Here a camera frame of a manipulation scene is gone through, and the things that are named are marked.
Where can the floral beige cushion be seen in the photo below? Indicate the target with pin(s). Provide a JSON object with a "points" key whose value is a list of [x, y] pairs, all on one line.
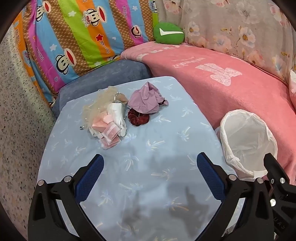
{"points": [[231, 23]]}

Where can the light blue palm-print tablecloth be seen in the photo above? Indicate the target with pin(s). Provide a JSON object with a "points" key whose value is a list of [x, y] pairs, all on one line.
{"points": [[150, 139]]}

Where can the striped cartoon monkey pillow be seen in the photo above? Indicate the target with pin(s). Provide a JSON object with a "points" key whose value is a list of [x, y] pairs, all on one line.
{"points": [[69, 34]]}

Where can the dark red velvet scrunchie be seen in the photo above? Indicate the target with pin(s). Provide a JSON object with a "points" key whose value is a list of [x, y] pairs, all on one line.
{"points": [[138, 119]]}

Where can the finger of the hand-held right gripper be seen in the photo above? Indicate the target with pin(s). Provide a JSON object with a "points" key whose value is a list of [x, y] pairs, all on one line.
{"points": [[276, 169]]}

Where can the pink pillow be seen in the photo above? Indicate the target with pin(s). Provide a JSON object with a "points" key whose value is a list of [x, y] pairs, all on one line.
{"points": [[293, 85]]}

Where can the blue-grey cushion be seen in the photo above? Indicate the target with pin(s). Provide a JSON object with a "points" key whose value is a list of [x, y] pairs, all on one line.
{"points": [[104, 74]]}

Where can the pink blanket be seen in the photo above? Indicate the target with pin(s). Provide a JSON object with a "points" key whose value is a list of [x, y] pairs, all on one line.
{"points": [[231, 97]]}

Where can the purple wrapper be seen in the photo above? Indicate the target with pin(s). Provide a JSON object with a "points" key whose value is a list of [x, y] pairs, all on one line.
{"points": [[143, 99]]}

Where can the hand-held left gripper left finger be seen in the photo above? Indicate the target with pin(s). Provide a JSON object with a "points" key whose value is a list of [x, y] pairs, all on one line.
{"points": [[91, 172]]}

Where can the beige sheer mesh bag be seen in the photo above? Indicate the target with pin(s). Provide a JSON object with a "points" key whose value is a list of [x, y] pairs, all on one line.
{"points": [[99, 104]]}

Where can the bin with white bag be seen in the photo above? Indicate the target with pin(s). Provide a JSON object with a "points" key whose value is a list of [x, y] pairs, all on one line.
{"points": [[245, 139]]}

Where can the white sock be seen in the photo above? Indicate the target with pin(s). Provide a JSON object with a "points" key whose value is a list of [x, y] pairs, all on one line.
{"points": [[116, 113]]}

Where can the pink sachet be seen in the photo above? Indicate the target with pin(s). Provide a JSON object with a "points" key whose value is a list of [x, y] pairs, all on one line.
{"points": [[111, 138], [100, 125]]}

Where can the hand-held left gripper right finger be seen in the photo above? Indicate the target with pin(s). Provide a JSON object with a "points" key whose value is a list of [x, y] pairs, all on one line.
{"points": [[211, 178]]}

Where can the green cushion with white mark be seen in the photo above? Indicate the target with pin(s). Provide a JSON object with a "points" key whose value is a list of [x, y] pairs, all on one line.
{"points": [[166, 39]]}

